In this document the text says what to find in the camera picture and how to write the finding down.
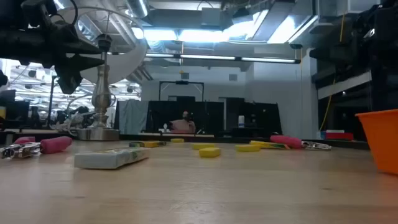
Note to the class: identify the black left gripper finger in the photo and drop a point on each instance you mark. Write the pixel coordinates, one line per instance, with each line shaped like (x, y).
(69, 81)
(84, 63)

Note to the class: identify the white green crayon box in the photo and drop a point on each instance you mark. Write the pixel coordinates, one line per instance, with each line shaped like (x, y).
(105, 158)

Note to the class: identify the yellow green crayon box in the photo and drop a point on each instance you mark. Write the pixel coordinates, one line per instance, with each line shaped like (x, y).
(150, 144)

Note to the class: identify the yellow eraser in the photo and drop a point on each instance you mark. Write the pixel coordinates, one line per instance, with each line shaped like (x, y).
(210, 152)
(247, 148)
(177, 140)
(202, 146)

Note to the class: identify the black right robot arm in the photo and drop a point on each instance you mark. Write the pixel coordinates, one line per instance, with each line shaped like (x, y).
(385, 46)

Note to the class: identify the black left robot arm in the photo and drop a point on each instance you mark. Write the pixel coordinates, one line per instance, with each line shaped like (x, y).
(34, 12)

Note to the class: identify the silver table lamp white shade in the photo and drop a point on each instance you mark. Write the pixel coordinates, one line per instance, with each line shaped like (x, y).
(101, 96)

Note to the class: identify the grey fabric panel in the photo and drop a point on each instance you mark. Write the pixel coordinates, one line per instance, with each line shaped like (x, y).
(132, 116)

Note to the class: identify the red box white lid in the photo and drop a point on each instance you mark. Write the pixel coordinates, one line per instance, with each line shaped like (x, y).
(339, 136)

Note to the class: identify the orange plastic basket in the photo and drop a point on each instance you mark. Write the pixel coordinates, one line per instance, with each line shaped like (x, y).
(382, 140)

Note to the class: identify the person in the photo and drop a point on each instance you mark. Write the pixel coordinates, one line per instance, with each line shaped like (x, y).
(183, 126)

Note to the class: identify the white bottle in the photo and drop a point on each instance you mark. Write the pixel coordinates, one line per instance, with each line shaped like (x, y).
(241, 122)

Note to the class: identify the long ceiling tube light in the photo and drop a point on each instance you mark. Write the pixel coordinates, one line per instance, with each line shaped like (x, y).
(205, 57)

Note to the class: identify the black overhead frame stand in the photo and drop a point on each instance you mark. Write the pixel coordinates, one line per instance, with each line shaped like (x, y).
(182, 82)

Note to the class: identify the black partition wall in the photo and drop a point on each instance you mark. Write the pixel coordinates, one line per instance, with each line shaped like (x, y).
(211, 115)

